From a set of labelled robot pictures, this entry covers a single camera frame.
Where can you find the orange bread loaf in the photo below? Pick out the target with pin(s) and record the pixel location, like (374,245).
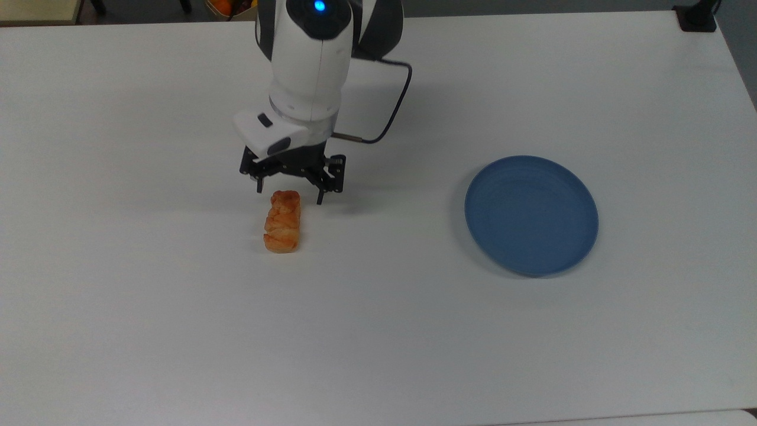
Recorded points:
(282,225)

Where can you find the tan wooden table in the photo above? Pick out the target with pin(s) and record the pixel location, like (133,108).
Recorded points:
(35,9)

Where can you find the orange fruit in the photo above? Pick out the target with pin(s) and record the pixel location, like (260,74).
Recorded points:
(222,5)

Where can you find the blue round plate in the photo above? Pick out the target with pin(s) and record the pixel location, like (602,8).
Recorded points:
(532,216)

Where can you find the black camera stand base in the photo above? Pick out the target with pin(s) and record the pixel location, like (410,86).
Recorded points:
(696,21)

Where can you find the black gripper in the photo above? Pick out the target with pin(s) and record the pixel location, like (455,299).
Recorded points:
(295,160)

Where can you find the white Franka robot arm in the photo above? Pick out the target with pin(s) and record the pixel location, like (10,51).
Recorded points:
(313,59)

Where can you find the black furniture leg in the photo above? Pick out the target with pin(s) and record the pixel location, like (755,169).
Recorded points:
(185,5)
(97,6)

